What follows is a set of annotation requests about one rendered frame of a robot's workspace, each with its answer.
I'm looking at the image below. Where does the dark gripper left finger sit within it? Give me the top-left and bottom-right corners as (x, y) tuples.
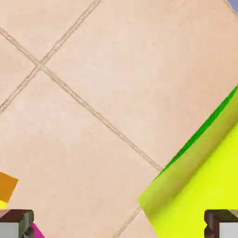
(0, 209), (34, 238)

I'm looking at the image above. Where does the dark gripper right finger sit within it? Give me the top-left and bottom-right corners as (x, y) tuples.
(204, 209), (238, 238)

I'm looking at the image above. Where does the small magenta cube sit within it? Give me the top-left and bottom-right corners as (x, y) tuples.
(31, 222), (46, 238)

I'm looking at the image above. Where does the small orange cube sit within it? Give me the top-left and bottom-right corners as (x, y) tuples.
(0, 172), (19, 210)

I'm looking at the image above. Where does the large yellow-green box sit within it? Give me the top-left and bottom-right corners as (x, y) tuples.
(137, 84), (238, 238)

